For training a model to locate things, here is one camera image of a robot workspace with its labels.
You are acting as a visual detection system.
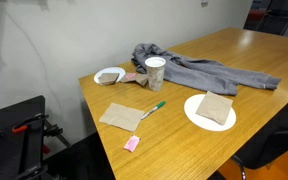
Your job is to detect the small white paper plate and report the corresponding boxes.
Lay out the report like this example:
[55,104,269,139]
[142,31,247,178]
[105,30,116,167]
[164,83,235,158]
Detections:
[94,67,126,84]

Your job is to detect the white paper cup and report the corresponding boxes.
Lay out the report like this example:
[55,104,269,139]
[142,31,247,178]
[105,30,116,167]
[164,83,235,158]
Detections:
[145,57,166,92]

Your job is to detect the large white paper plate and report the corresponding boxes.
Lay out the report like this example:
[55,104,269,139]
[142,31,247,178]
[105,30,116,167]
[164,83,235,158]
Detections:
[184,94,236,132]

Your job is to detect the brown napkin on large plate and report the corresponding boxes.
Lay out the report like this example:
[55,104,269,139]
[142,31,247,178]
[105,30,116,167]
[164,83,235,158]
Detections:
[196,91,233,125]

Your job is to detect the grey sweatshirt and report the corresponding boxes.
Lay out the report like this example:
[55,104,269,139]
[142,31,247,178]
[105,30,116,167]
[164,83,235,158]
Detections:
[131,43,281,96]

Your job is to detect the green capped marker pen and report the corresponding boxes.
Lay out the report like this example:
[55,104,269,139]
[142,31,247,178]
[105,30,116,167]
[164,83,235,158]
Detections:
[141,101,166,120]

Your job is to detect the flat brown napkin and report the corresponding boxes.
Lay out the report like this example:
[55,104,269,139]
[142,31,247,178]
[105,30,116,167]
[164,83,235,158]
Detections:
[100,103,144,132]

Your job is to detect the black equipment cart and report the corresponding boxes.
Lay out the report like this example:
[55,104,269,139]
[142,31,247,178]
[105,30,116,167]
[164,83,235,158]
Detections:
[0,95,71,180]

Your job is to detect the pink packet near cup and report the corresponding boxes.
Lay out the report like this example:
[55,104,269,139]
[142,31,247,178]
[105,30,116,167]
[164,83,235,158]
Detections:
[126,73,136,79]

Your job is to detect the brown napkin on small plate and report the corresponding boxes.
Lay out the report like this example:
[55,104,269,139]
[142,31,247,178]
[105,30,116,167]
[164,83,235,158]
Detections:
[98,73,119,85]

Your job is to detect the black chair with orange seat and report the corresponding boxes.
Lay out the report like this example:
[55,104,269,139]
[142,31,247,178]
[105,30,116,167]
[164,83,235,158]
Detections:
[231,103,288,180]

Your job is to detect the crumpled brown napkin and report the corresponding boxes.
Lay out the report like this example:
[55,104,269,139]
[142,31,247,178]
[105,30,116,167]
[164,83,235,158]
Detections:
[121,73,148,86]

